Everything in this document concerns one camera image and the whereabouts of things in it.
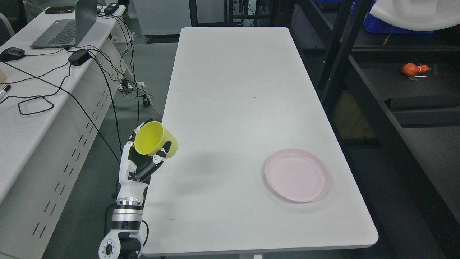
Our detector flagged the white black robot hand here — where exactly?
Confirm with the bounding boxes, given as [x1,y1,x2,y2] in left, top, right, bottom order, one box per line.
[116,119,171,203]

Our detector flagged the yellow plastic cup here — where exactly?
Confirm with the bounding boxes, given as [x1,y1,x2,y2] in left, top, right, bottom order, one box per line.
[134,121,179,159]

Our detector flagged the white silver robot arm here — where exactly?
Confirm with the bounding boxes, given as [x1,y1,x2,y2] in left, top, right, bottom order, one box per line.
[98,201,144,259]

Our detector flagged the black metal shelf rack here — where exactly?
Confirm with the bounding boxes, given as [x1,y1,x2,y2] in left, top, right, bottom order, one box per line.
[289,0,459,259]

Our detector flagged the orange toy on shelf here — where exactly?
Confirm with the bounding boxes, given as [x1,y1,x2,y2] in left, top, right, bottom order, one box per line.
[401,63,430,77]

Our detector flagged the white power strip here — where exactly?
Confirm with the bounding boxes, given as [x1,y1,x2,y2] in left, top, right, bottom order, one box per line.
[118,80,145,95]

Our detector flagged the white side desk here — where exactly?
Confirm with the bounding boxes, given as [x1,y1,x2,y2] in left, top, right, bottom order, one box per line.
[0,14,132,259]

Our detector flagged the black power adapter brick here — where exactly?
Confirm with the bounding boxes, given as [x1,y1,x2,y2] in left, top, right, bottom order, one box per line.
[68,49,91,66]

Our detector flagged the black marker pen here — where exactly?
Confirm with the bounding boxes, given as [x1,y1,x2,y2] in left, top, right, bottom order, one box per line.
[0,84,11,99]

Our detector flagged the grey open laptop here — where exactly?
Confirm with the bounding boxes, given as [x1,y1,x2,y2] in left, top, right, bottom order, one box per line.
[29,0,98,49]

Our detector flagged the black charger on desk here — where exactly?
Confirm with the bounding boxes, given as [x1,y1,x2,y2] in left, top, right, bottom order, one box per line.
[103,2,119,15]

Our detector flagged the pink plastic plate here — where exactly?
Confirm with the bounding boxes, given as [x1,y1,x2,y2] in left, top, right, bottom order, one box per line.
[264,149,330,203]

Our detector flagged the black computer mouse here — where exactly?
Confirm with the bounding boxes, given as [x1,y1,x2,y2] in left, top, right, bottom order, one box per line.
[0,47,25,62]

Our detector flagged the black smartphone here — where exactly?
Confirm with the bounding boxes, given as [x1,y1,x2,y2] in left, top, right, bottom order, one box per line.
[44,5,75,14]

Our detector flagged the blue plastic crate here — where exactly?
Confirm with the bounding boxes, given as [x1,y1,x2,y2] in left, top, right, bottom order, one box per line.
[363,13,435,35]

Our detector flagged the white cloth bag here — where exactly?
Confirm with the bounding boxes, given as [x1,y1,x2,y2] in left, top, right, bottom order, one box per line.
[370,0,460,31]

